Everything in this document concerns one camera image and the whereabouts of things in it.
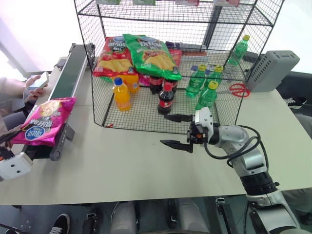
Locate red chips bag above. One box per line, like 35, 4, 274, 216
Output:
93, 36, 137, 78

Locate green belt conveyor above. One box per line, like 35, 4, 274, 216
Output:
23, 42, 96, 162

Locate green chips bag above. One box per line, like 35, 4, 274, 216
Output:
122, 33, 183, 81

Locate red handled scissors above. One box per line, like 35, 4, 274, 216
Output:
216, 83, 251, 99

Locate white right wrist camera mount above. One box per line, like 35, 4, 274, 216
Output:
194, 106, 215, 134

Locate person's hand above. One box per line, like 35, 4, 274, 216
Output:
22, 75, 47, 98

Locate black sneaker white laces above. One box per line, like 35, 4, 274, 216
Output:
283, 97, 309, 109

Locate orange soda bottle blue cap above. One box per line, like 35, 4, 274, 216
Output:
112, 77, 132, 112

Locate pink box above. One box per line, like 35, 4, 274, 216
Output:
175, 0, 200, 6
213, 0, 241, 7

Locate white smartphone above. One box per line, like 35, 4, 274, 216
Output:
22, 71, 50, 103

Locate cola bottle red cap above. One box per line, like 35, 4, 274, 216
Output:
156, 82, 176, 116

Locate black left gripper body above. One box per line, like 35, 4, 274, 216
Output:
0, 142, 14, 161

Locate small red snack pack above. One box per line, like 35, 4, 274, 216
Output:
169, 48, 182, 67

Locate grey vented plastic box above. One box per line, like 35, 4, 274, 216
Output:
246, 50, 301, 93

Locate pink chips bag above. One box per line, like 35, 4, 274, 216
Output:
10, 97, 77, 147

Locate grey rounded shape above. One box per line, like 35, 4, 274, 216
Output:
177, 198, 211, 234

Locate green soda bottle yellow cap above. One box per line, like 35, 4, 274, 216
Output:
206, 65, 224, 86
195, 80, 218, 112
227, 35, 251, 67
185, 64, 208, 98

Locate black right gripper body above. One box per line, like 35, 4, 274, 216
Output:
186, 120, 208, 146

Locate black wire mesh rack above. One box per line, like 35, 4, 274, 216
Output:
73, 0, 285, 135

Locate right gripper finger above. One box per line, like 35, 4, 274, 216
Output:
163, 113, 195, 123
159, 139, 194, 154

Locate black table strap bracket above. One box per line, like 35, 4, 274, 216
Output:
215, 197, 235, 234
82, 213, 98, 234

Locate pink snack bag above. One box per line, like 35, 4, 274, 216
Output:
138, 72, 151, 86

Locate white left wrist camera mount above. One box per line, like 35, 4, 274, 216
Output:
0, 152, 34, 182

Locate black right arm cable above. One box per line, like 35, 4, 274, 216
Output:
204, 125, 269, 172

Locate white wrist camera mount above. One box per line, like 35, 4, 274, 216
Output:
0, 152, 34, 182
194, 106, 215, 134

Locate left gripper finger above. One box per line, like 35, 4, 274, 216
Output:
0, 129, 24, 145
24, 145, 53, 159

